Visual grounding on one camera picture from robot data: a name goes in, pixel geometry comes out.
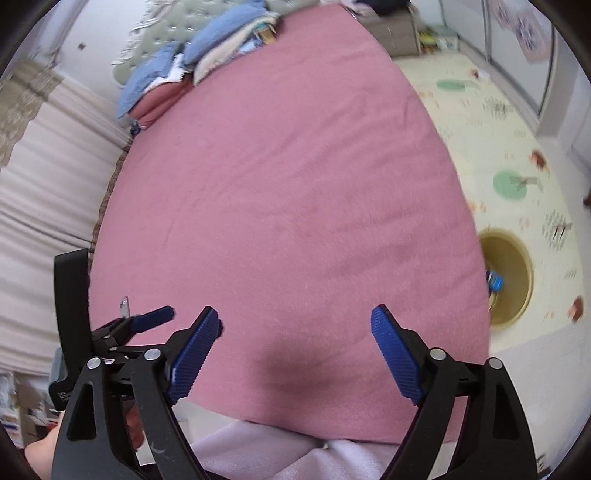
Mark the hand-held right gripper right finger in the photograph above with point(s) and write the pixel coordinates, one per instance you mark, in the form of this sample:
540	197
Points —
397	357

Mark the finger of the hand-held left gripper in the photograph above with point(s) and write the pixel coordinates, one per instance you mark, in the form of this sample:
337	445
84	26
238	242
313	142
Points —
154	317

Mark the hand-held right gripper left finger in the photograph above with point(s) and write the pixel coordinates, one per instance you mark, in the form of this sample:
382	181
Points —
194	360

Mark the yellow plastic bucket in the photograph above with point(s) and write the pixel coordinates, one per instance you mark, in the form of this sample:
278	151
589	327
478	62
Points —
512	258

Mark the person's left forearm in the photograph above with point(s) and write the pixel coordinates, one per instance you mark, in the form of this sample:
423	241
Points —
44	454

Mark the beige curtain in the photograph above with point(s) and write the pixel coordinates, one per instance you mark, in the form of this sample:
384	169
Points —
51	194

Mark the bed with pink sheet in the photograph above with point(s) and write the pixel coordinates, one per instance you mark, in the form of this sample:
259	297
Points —
286	194

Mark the pink pillow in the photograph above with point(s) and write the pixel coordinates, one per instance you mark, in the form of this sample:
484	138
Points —
161	99

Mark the cream printed play mat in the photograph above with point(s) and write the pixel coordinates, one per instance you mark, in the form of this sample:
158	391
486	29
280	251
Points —
489	138

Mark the small blue pillow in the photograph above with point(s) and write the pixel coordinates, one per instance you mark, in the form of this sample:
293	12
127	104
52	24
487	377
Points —
150	78

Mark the small white card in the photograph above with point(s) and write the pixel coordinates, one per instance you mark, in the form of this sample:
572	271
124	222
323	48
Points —
483	74

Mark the green tufted headboard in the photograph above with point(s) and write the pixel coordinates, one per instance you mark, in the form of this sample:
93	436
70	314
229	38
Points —
184	18

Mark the small box on pillows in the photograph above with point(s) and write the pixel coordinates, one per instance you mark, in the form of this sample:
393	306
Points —
268	33

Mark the yellow green toys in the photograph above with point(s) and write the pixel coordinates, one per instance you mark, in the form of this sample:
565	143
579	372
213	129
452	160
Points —
427	41

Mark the storage box with green lid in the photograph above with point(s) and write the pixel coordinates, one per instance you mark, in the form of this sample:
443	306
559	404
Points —
445	39

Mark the grey nightstand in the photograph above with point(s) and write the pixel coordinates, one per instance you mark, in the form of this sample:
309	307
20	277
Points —
395	32

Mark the white sliding wardrobe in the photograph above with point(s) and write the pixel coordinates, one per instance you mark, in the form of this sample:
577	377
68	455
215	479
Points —
503	41

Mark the dark clothes pile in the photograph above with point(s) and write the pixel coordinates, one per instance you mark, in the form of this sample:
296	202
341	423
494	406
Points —
383	5

